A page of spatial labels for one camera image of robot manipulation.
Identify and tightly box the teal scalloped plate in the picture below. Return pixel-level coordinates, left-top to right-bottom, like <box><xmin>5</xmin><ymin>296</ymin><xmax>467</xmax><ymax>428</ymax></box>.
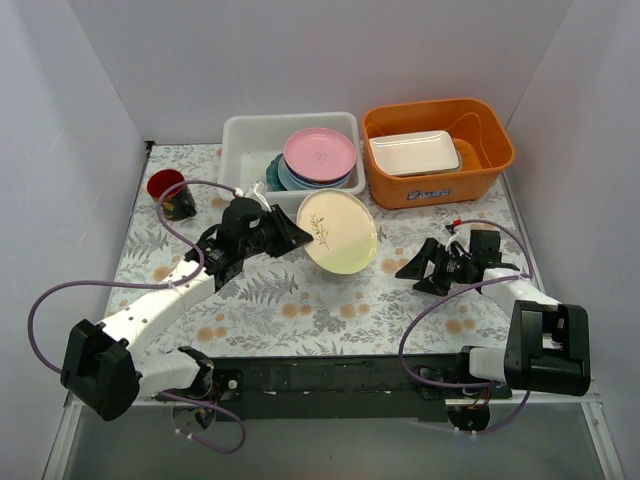
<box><xmin>265</xmin><ymin>154</ymin><xmax>286</xmax><ymax>192</ymax></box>

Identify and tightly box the cream round plate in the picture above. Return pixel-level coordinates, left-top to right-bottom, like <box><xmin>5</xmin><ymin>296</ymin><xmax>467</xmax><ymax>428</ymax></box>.
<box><xmin>296</xmin><ymin>189</ymin><xmax>378</xmax><ymax>275</ymax></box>

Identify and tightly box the pale peach bottom plate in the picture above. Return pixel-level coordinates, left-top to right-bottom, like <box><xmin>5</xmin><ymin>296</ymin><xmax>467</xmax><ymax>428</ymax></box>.
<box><xmin>277</xmin><ymin>167</ymin><xmax>351</xmax><ymax>194</ymax></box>

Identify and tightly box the white deep plate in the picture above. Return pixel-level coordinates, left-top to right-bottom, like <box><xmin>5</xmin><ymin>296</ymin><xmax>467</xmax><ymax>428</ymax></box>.
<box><xmin>278</xmin><ymin>162</ymin><xmax>351</xmax><ymax>191</ymax></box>

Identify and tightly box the pink round plate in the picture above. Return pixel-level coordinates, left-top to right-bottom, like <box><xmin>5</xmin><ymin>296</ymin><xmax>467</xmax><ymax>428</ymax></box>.
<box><xmin>283</xmin><ymin>127</ymin><xmax>357</xmax><ymax>183</ymax></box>

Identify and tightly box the blue round plate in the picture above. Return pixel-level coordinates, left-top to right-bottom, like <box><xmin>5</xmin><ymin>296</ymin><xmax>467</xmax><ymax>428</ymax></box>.
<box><xmin>283</xmin><ymin>160</ymin><xmax>351</xmax><ymax>187</ymax></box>

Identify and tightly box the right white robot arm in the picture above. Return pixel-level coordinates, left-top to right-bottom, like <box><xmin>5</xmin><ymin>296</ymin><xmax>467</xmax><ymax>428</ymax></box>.
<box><xmin>395</xmin><ymin>223</ymin><xmax>591</xmax><ymax>398</ymax></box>

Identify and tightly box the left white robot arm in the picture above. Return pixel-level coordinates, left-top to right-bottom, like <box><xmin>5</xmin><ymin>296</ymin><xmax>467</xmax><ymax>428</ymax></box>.
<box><xmin>61</xmin><ymin>198</ymin><xmax>313</xmax><ymax>421</ymax></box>

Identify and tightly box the white plastic bin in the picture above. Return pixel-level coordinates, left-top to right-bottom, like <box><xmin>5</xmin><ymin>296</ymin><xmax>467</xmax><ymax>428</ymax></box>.
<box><xmin>219</xmin><ymin>112</ymin><xmax>366</xmax><ymax>214</ymax></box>

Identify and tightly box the floral patterned table mat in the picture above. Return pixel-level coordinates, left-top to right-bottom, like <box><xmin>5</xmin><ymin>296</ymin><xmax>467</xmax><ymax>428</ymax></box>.
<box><xmin>108</xmin><ymin>145</ymin><xmax>526</xmax><ymax>357</ymax></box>

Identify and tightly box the red and black mug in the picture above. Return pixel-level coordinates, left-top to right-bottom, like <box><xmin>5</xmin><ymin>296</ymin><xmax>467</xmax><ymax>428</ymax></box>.
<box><xmin>147</xmin><ymin>169</ymin><xmax>197</xmax><ymax>221</ymax></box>

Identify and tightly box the white rectangular tray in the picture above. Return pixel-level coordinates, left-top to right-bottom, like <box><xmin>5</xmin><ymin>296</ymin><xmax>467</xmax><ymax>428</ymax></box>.
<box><xmin>369</xmin><ymin>130</ymin><xmax>462</xmax><ymax>177</ymax></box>

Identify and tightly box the orange plastic tub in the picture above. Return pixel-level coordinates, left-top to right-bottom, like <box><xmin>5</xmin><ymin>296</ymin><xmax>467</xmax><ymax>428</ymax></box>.
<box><xmin>362</xmin><ymin>98</ymin><xmax>515</xmax><ymax>210</ymax></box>

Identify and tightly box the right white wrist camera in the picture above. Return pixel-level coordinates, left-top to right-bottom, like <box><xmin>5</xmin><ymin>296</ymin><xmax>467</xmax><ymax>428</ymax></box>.
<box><xmin>445</xmin><ymin>226</ymin><xmax>470</xmax><ymax>258</ymax></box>

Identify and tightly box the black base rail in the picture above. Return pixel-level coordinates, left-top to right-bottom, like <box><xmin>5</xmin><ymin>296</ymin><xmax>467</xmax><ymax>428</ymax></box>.
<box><xmin>89</xmin><ymin>352</ymin><xmax>511</xmax><ymax>421</ymax></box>

